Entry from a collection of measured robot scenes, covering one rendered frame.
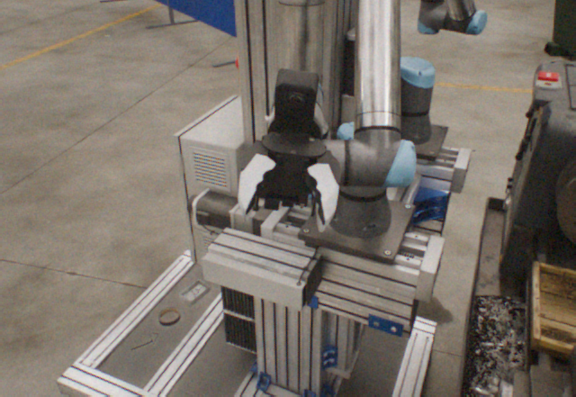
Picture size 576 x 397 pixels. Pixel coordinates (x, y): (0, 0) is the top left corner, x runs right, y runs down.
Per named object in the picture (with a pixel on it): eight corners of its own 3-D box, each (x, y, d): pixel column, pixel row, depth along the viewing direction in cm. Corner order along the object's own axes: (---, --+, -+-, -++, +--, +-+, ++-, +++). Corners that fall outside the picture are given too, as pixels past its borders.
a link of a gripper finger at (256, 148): (267, 193, 50) (296, 157, 57) (269, 178, 49) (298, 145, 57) (227, 180, 51) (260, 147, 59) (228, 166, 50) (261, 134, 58)
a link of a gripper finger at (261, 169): (243, 250, 49) (277, 204, 56) (247, 202, 45) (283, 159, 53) (215, 240, 49) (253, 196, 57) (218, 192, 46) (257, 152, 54)
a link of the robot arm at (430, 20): (440, 39, 159) (446, 3, 154) (410, 32, 166) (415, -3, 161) (453, 33, 164) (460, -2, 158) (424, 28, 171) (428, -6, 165)
